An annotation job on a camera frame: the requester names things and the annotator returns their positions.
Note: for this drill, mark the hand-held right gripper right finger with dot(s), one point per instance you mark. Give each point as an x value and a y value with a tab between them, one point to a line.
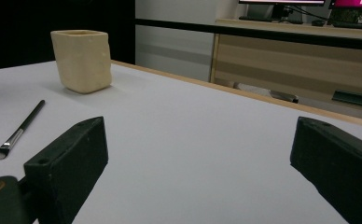
341	168

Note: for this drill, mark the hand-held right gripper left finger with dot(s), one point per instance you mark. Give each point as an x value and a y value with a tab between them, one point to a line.
70	161

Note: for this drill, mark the black makeup brush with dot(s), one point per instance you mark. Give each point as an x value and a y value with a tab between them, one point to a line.
30	119

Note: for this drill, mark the beige square cup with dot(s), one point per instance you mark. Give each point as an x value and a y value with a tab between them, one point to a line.
82	62

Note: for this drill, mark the black chair base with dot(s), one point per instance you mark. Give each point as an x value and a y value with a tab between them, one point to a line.
286	97

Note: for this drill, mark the wooden office desk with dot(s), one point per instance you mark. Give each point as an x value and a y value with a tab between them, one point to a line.
294	65

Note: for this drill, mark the black curtain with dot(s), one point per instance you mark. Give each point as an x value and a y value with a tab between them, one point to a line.
20	31

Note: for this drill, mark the white cabinet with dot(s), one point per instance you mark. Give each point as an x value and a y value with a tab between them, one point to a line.
173	53

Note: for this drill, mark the computer monitor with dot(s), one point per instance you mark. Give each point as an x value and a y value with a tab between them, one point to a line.
356	3
281	1

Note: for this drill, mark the black keyboard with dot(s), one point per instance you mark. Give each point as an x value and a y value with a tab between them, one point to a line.
263	19

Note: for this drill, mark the black horizontal frame bar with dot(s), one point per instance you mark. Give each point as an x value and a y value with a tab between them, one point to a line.
263	32

